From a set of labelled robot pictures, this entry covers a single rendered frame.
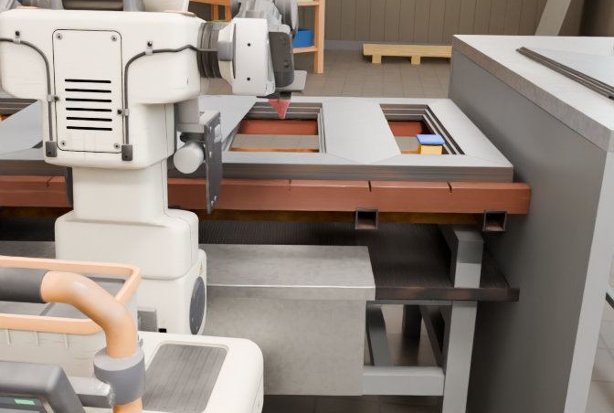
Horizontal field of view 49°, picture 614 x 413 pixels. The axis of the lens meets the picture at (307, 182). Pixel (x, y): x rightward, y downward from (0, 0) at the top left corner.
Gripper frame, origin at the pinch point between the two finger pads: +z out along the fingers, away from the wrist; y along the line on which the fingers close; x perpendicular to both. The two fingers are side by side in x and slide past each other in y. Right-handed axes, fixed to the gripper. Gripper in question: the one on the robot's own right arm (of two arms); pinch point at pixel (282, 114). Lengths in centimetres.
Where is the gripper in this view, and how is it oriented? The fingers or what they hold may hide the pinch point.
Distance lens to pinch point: 144.3
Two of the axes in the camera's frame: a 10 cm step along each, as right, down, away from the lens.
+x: -1.1, 7.0, -7.1
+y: -9.9, -0.6, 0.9
